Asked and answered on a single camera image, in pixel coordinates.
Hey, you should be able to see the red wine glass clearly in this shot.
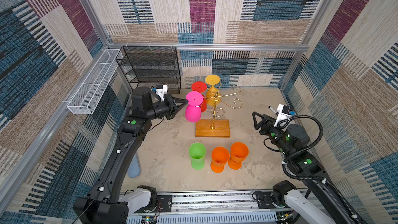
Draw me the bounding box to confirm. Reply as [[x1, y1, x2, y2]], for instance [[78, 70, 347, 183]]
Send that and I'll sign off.
[[191, 82, 207, 113]]

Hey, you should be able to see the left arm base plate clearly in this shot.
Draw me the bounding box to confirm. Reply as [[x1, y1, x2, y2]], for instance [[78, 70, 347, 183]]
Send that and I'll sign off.
[[145, 195, 173, 213]]

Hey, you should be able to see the pink wine glass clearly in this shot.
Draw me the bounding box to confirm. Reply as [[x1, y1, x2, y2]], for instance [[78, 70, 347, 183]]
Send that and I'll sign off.
[[185, 91, 204, 123]]

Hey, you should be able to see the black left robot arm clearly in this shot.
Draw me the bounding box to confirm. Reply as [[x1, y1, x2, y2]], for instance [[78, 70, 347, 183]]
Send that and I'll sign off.
[[73, 87, 188, 224]]

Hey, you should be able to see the black mesh shelf rack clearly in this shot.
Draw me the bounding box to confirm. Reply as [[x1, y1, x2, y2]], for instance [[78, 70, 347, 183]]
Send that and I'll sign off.
[[116, 46, 181, 94]]

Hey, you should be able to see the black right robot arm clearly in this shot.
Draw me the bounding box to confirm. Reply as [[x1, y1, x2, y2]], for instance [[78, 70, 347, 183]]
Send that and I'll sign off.
[[252, 110, 366, 224]]

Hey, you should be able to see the yellow wine glass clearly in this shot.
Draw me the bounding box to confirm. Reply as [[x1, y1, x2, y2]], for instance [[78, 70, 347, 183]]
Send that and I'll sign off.
[[205, 75, 222, 107]]

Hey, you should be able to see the black white marker pen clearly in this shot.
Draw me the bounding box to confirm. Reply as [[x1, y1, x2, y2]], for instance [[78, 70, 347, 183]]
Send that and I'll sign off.
[[269, 106, 278, 115]]

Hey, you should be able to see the white wire basket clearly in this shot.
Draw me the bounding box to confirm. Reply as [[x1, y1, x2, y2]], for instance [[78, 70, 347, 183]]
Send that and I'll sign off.
[[67, 49, 120, 115]]

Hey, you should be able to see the gold wire wine glass rack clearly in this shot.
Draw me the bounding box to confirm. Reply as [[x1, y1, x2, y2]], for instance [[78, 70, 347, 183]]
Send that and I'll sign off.
[[195, 81, 243, 138]]

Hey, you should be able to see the small orange wine glass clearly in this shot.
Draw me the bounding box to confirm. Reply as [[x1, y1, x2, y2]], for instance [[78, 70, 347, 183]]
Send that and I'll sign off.
[[210, 147, 230, 173]]

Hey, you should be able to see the large orange wine glass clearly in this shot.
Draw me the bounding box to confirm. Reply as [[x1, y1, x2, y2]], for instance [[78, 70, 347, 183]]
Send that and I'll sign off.
[[228, 142, 249, 170]]

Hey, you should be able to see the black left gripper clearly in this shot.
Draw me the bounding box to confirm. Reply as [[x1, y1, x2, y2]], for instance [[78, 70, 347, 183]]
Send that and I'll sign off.
[[144, 95, 187, 122]]

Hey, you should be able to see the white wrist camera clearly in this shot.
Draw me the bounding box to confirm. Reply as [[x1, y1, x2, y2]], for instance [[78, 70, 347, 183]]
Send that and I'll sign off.
[[151, 85, 168, 101], [274, 104, 296, 128]]

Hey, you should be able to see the green wine glass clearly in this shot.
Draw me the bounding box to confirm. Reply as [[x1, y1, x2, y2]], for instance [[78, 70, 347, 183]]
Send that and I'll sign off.
[[189, 143, 206, 170]]

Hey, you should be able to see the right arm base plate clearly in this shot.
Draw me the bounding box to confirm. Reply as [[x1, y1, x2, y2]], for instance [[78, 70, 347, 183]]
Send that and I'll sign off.
[[253, 191, 277, 209]]

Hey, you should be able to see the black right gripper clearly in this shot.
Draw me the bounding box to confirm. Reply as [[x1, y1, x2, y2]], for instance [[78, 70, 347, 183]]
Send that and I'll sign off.
[[252, 111, 293, 157]]

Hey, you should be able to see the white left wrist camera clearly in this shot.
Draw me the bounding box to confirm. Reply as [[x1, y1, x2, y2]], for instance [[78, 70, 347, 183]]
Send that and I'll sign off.
[[151, 85, 168, 101]]

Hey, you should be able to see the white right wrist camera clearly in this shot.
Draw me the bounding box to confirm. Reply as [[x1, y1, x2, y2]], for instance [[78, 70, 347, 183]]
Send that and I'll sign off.
[[274, 104, 296, 128]]

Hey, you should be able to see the light blue oval object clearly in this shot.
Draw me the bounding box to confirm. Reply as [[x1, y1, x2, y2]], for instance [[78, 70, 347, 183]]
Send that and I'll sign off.
[[127, 153, 141, 178]]

